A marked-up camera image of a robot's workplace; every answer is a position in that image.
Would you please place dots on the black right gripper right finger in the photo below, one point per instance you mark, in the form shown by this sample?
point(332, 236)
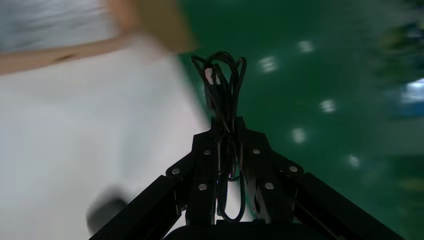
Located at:
point(268, 185)

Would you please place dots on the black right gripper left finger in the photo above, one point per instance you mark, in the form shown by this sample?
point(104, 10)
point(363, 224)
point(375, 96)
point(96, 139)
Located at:
point(202, 185)

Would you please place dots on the open brown cardboard box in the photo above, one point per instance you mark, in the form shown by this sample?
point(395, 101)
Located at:
point(159, 23)

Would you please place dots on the white printed instruction sheet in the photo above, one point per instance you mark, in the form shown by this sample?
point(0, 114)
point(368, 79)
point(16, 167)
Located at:
point(49, 23)

